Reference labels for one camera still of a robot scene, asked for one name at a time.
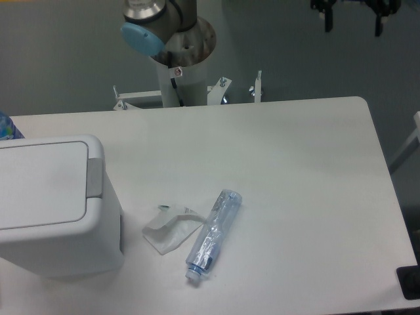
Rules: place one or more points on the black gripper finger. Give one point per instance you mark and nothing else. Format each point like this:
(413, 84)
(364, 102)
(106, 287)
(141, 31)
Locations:
(382, 9)
(324, 7)

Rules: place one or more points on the grey lid push button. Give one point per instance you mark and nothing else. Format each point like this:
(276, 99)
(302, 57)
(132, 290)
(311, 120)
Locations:
(94, 180)

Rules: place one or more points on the white plastic trash can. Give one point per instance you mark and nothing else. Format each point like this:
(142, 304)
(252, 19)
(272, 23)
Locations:
(90, 245)

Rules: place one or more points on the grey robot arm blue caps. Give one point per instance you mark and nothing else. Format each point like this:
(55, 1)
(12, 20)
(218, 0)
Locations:
(170, 32)

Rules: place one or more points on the crushed clear plastic bottle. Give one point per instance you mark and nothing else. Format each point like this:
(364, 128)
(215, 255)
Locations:
(206, 248)

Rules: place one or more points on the black table clamp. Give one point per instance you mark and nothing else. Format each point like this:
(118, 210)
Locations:
(408, 277)

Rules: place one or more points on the crumpled white plastic wrapper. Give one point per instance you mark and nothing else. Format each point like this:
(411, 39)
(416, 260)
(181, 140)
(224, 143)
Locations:
(171, 227)

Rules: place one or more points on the blue patterned bottle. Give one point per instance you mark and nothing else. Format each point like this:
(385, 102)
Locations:
(9, 130)

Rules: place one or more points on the white frame at right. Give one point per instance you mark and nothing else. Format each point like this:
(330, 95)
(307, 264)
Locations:
(406, 149)

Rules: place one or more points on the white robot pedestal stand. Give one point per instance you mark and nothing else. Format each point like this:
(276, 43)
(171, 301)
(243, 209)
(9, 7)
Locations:
(179, 86)

